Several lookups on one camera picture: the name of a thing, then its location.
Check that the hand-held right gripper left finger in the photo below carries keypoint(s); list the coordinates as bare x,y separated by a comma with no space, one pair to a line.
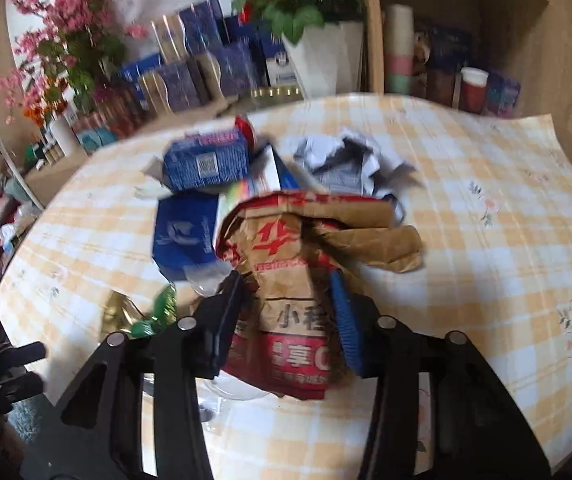
223,330

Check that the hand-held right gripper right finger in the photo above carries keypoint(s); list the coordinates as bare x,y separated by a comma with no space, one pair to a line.
346,320

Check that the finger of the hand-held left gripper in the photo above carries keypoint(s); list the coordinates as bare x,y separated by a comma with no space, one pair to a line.
21,390
16,352

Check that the clear plastic bag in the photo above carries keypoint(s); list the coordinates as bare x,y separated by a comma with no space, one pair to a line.
203,280

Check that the brown red paper bag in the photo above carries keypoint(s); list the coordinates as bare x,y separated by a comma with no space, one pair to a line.
306,280

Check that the green foil wrapper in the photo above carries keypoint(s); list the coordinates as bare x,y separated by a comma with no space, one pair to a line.
161,310

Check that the blue paper bag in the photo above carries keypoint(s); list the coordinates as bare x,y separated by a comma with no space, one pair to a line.
186,235

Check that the grey white paper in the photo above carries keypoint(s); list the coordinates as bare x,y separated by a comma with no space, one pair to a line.
346,160

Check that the blue printed carton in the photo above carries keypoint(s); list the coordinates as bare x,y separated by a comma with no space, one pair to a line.
206,162

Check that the yellow plaid flower tablecloth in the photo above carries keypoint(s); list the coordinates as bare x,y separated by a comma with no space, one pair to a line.
466,260

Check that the white ribbed vase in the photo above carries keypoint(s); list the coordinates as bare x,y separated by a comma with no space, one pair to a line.
63,137

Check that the patterned wavy tin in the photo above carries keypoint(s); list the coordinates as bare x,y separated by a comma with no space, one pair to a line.
108,120

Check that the orange artificial flowers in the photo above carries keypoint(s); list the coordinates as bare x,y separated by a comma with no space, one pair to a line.
38,110

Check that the blue gold gift box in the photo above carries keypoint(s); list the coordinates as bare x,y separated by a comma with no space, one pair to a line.
228,72
186,32
168,89

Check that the white faceted vase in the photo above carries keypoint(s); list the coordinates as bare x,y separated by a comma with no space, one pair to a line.
323,60

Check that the red cup white lid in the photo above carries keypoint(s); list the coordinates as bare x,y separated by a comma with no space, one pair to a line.
473,90

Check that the blue white carton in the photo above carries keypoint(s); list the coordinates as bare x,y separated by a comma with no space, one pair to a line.
276,60

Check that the blue purple box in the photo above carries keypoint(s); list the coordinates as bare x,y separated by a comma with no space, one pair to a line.
501,94

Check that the stack of pastel paper cups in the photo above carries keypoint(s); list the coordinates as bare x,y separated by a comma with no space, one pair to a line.
398,50

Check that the flat blue carton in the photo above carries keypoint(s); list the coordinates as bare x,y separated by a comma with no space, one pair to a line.
138,67

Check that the dark blue shelf box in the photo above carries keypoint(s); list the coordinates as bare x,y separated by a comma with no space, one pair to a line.
446,55

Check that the small dark blue box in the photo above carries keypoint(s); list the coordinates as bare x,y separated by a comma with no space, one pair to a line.
241,27

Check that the pink blossom branches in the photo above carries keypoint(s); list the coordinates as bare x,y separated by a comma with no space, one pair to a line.
61,25

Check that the wooden shelf unit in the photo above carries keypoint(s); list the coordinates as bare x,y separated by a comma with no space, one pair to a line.
516,35

